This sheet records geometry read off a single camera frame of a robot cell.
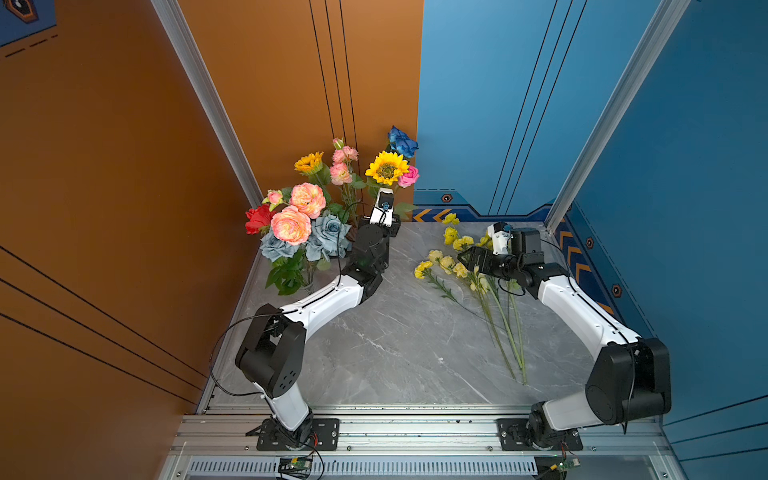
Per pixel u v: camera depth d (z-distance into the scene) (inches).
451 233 42.9
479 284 38.9
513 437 28.5
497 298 38.0
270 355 18.0
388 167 26.9
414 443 28.6
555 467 27.4
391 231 28.6
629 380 16.2
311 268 31.6
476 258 29.8
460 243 40.2
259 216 27.5
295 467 28.2
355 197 35.0
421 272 40.3
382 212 24.9
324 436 29.0
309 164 30.4
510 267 28.3
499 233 30.2
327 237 25.8
